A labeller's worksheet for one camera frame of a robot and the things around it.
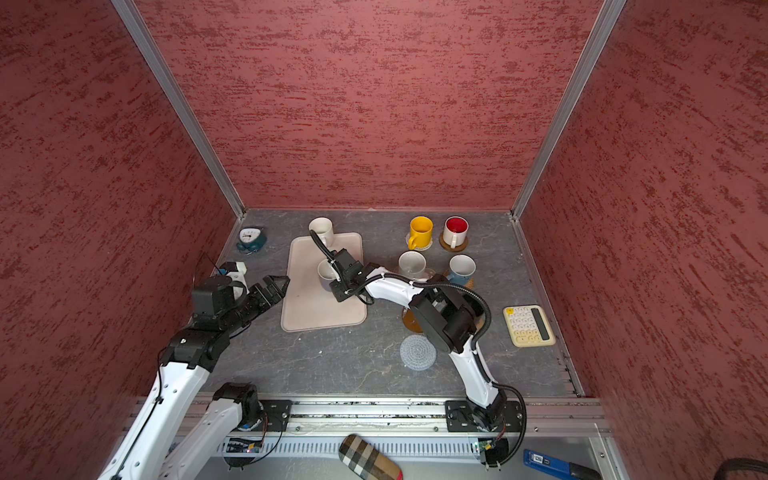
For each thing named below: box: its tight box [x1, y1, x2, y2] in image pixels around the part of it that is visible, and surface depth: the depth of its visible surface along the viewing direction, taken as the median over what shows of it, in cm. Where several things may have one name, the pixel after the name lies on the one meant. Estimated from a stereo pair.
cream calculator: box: [503, 304, 556, 348], surface depth 89 cm
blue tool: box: [523, 449, 603, 480], surface depth 67 cm
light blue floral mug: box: [446, 253, 477, 286], surface depth 96 cm
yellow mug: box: [408, 216, 433, 250], surface depth 106 cm
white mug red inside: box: [443, 215, 470, 249], surface depth 108 cm
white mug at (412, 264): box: [398, 250, 427, 279], surface depth 98 cm
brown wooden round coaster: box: [402, 308, 424, 333], surface depth 93 cm
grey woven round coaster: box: [400, 334, 437, 371], surface depth 87 cm
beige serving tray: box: [281, 232, 368, 332], surface depth 94 cm
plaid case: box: [338, 434, 404, 480], surface depth 67 cm
